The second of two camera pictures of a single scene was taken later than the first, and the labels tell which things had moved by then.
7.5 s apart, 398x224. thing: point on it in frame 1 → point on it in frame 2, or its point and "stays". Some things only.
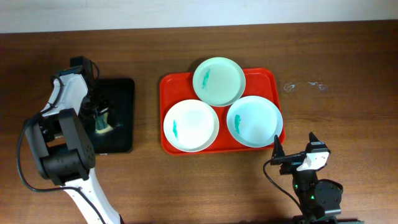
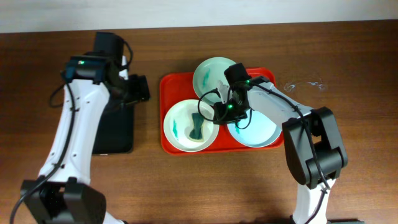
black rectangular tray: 117,96 stays
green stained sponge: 102,125 → 196,132
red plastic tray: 177,87 stays
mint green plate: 219,81 stays
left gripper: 105,105 → 140,89
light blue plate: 254,121 stays
